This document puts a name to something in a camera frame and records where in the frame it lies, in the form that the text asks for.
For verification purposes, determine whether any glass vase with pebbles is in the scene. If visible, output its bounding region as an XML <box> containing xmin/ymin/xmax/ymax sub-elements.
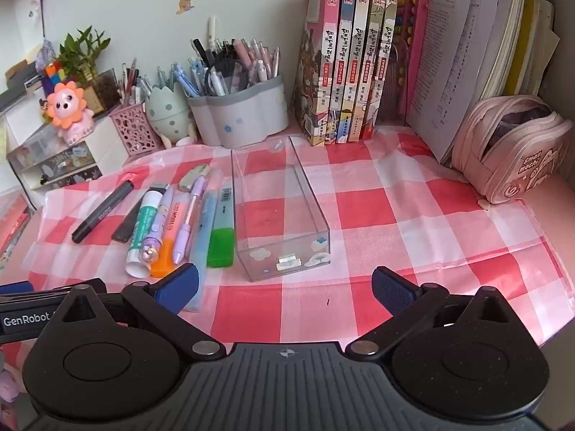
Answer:
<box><xmin>87</xmin><ymin>69</ymin><xmax>122</xmax><ymax>115</ymax></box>

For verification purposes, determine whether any dark grey refill case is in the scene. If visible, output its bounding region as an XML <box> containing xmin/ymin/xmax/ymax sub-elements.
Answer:
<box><xmin>111</xmin><ymin>182</ymin><xmax>169</xmax><ymax>243</ymax></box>

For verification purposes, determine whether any white spine comic book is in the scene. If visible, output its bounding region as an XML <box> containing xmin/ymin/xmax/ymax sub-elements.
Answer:
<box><xmin>362</xmin><ymin>0</ymin><xmax>400</xmax><ymax>141</ymax></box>

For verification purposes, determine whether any black device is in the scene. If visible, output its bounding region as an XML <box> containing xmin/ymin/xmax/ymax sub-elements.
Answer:
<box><xmin>4</xmin><ymin>60</ymin><xmax>46</xmax><ymax>111</ymax></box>

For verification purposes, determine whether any cream spine comic book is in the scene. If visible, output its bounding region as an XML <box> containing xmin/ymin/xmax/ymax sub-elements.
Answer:
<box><xmin>340</xmin><ymin>0</ymin><xmax>371</xmax><ymax>143</ymax></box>

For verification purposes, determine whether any white storage box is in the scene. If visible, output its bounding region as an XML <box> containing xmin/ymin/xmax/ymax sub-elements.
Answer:
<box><xmin>0</xmin><ymin>99</ymin><xmax>50</xmax><ymax>153</ymax></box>

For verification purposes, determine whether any bunch of grey green pens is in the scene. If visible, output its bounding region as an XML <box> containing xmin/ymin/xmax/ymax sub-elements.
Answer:
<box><xmin>135</xmin><ymin>65</ymin><xmax>180</xmax><ymax>99</ymax></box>

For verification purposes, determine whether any red striped spine comic book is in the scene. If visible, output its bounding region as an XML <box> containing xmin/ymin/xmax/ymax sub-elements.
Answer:
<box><xmin>350</xmin><ymin>0</ymin><xmax>387</xmax><ymax>142</ymax></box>

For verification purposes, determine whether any purple character pen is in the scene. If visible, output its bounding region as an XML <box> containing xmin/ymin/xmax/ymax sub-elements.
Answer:
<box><xmin>137</xmin><ymin>186</ymin><xmax>174</xmax><ymax>267</ymax></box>

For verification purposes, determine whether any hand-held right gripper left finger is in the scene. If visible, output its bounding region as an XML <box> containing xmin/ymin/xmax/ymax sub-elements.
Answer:
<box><xmin>58</xmin><ymin>263</ymin><xmax>225</xmax><ymax>361</ymax></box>

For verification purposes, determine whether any black marker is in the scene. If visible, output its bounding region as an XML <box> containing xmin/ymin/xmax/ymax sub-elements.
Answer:
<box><xmin>71</xmin><ymin>180</ymin><xmax>135</xmax><ymax>244</ymax></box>

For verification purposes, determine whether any pink pencil case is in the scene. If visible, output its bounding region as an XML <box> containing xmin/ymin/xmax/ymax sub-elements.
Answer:
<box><xmin>451</xmin><ymin>94</ymin><xmax>575</xmax><ymax>205</ymax></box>

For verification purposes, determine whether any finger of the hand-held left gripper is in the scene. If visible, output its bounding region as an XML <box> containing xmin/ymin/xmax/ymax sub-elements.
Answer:
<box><xmin>0</xmin><ymin>278</ymin><xmax>109</xmax><ymax>310</ymax></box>

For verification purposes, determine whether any bunch of red white pens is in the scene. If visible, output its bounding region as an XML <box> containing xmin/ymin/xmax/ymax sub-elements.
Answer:
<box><xmin>114</xmin><ymin>57</ymin><xmax>149</xmax><ymax>107</ymax></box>

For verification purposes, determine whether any light blue pen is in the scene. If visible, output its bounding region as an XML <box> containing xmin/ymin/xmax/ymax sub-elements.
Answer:
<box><xmin>184</xmin><ymin>190</ymin><xmax>219</xmax><ymax>312</ymax></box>

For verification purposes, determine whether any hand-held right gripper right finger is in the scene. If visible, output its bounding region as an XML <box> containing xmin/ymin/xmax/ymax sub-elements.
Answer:
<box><xmin>345</xmin><ymin>266</ymin><xmax>510</xmax><ymax>361</ymax></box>

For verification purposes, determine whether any colourful puzzle cube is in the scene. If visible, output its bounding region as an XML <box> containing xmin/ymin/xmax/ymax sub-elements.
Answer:
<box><xmin>45</xmin><ymin>60</ymin><xmax>66</xmax><ymax>93</ymax></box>

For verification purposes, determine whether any pink checked tablecloth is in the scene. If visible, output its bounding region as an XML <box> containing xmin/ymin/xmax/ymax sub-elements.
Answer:
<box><xmin>0</xmin><ymin>123</ymin><xmax>562</xmax><ymax>351</ymax></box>

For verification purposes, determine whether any green highlighter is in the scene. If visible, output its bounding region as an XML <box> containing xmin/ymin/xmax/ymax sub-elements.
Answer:
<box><xmin>206</xmin><ymin>183</ymin><xmax>235</xmax><ymax>269</ymax></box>

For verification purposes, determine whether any bunch of assorted pens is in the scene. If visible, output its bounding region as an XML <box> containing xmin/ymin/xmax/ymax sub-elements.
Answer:
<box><xmin>186</xmin><ymin>15</ymin><xmax>281</xmax><ymax>97</ymax></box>

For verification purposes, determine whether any stack of printed papers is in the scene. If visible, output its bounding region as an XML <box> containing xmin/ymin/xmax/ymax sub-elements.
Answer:
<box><xmin>404</xmin><ymin>0</ymin><xmax>562</xmax><ymax>164</ymax></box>

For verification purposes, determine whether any white eraser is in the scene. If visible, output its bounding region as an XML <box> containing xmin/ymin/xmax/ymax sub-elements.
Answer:
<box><xmin>178</xmin><ymin>164</ymin><xmax>211</xmax><ymax>192</ymax></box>

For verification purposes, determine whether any pink lion toy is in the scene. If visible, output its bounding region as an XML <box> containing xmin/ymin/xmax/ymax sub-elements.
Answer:
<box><xmin>42</xmin><ymin>78</ymin><xmax>95</xmax><ymax>147</ymax></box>

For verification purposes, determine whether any stack of pink books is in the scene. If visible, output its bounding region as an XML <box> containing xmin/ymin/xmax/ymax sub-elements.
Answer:
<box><xmin>0</xmin><ymin>193</ymin><xmax>34</xmax><ymax>272</ymax></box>

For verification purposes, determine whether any green white glue stick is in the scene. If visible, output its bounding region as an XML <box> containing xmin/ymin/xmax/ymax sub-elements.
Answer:
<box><xmin>125</xmin><ymin>189</ymin><xmax>168</xmax><ymax>278</ymax></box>

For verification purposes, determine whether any row of comic books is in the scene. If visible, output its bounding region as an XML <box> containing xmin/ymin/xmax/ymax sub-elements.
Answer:
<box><xmin>291</xmin><ymin>0</ymin><xmax>342</xmax><ymax>147</ymax></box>

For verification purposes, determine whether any orange highlighter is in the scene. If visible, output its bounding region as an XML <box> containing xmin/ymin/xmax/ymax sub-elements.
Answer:
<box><xmin>150</xmin><ymin>191</ymin><xmax>192</xmax><ymax>279</ymax></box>

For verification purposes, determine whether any egg-shaped pen holder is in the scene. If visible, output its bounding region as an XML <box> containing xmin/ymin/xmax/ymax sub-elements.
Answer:
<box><xmin>144</xmin><ymin>85</ymin><xmax>189</xmax><ymax>149</ymax></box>

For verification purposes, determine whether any pink abacus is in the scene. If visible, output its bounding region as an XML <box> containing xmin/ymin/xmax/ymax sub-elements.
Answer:
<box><xmin>386</xmin><ymin>0</ymin><xmax>432</xmax><ymax>129</ymax></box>

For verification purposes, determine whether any grey cloud-shaped pen holder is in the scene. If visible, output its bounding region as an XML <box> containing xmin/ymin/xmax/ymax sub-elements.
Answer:
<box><xmin>186</xmin><ymin>74</ymin><xmax>289</xmax><ymax>149</ymax></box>

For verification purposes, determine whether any purple mechanical pencil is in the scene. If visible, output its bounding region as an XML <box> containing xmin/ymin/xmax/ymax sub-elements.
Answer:
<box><xmin>172</xmin><ymin>175</ymin><xmax>207</xmax><ymax>264</ymax></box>

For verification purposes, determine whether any white drawer organiser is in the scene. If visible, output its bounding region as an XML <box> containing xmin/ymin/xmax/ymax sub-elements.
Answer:
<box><xmin>5</xmin><ymin>114</ymin><xmax>131</xmax><ymax>191</ymax></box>

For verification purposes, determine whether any green bamboo plant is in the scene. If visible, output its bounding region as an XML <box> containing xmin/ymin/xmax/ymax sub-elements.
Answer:
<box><xmin>56</xmin><ymin>27</ymin><xmax>111</xmax><ymax>82</ymax></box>

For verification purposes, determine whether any purple hanging charm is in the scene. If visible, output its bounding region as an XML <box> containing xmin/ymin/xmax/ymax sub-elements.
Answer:
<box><xmin>36</xmin><ymin>0</ymin><xmax>57</xmax><ymax>66</ymax></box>

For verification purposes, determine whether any black magnifying glass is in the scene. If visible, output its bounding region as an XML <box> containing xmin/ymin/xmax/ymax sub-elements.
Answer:
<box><xmin>204</xmin><ymin>56</ymin><xmax>250</xmax><ymax>97</ymax></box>

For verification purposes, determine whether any pink perforated pen holder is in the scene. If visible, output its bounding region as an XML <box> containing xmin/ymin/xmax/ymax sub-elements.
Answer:
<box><xmin>109</xmin><ymin>102</ymin><xmax>165</xmax><ymax>156</ymax></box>

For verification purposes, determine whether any clear plastic box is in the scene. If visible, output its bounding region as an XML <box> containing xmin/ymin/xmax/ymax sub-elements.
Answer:
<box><xmin>230</xmin><ymin>135</ymin><xmax>332</xmax><ymax>283</ymax></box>

